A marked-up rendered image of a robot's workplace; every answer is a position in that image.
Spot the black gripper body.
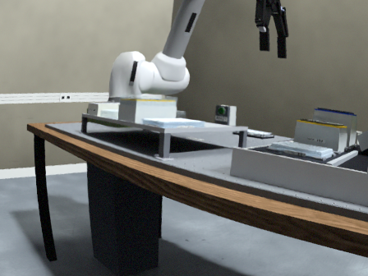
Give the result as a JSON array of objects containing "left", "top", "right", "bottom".
[{"left": 266, "top": 0, "right": 280, "bottom": 13}]

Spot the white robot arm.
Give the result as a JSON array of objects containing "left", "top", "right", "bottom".
[{"left": 105, "top": 0, "right": 205, "bottom": 103}]

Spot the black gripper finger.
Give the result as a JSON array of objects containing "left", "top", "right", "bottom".
[
  {"left": 271, "top": 2, "right": 288, "bottom": 58},
  {"left": 255, "top": 0, "right": 276, "bottom": 51}
]

